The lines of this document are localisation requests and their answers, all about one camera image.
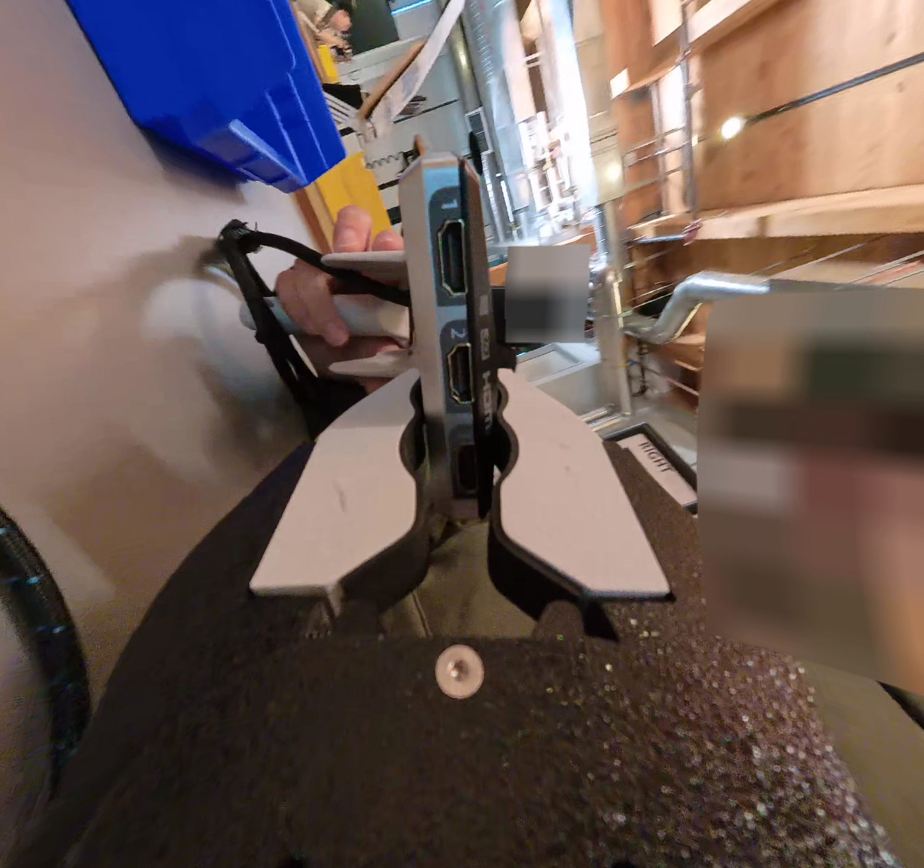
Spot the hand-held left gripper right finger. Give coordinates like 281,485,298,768
488,370,672,641

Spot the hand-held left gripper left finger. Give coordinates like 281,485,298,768
249,370,428,615

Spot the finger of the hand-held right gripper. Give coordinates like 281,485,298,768
321,250,411,287
332,347,418,380

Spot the black braided cable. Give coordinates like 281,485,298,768
238,229,411,306
0,510,91,804

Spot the grey metal switch box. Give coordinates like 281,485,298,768
398,135,519,522

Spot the grey desk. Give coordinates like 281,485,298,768
0,0,340,833

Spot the person's right hand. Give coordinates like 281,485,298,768
276,205,405,347

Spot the yellow plastic bin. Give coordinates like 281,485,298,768
310,153,392,235

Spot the black-framed white label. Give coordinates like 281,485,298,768
605,424,700,515

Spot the silver bent metal pipe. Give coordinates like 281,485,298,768
624,271,777,343

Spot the printed instruction sheet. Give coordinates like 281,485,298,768
361,0,485,129

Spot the blue plastic bin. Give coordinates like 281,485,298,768
36,0,347,194

